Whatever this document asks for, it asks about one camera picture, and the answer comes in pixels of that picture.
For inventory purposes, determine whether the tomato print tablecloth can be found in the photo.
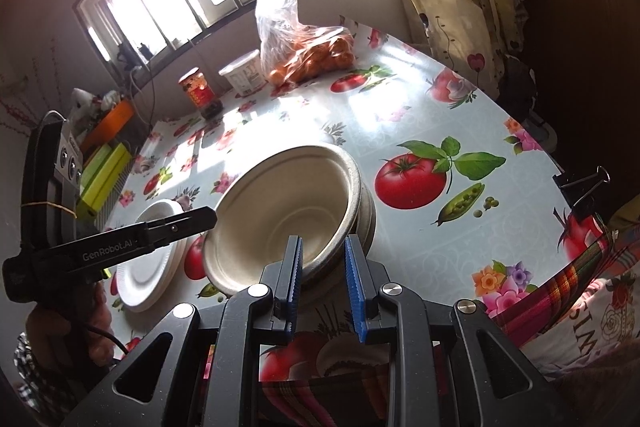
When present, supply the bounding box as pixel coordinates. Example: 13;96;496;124
97;19;618;358

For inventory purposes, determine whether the beige paper bowl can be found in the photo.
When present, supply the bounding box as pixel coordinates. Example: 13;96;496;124
300;147;377;289
202;144;362;298

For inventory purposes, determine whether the pale green box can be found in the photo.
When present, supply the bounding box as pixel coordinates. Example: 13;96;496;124
80;145;113;188

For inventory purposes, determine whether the person's left hand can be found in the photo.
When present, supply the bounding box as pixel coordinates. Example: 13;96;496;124
26;282;117;374

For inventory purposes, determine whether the plastic bag of oranges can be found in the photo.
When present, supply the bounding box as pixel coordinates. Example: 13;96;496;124
255;0;357;85

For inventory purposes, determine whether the black binder clip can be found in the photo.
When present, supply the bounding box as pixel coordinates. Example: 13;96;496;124
552;166;612;208

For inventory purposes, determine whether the orange basket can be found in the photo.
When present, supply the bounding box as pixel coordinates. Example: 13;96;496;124
77;101;136;152

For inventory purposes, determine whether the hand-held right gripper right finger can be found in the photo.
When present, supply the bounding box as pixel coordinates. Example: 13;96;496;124
344;234;560;427

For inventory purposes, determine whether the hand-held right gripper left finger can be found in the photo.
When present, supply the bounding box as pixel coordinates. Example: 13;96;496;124
60;234;305;427

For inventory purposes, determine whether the person's left forearm checked sleeve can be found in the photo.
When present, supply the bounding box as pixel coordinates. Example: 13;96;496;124
12;332;78;414

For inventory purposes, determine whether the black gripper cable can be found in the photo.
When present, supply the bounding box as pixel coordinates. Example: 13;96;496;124
85;321;128;360

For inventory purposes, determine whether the grey wall cable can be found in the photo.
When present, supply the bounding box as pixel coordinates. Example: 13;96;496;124
127;67;157;128

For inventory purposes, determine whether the red label sauce jar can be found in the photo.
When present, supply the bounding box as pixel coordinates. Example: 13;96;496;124
178;67;223;118

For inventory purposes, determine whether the bright green box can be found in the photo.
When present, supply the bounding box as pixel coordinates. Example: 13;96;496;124
76;143;133;221

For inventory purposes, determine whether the white plastic tub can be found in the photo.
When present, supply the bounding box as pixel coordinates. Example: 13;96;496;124
218;50;266;96

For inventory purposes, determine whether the white printed cloth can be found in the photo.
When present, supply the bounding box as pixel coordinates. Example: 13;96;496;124
520;257;640;383

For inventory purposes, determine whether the large white paper plate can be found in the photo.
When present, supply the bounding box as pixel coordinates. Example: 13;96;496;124
117;201;183;313

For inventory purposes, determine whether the plaid cloth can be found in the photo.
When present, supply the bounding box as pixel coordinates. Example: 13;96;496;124
260;227;640;427

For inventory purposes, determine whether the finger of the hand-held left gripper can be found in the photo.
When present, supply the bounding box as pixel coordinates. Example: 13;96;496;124
141;206;218;253

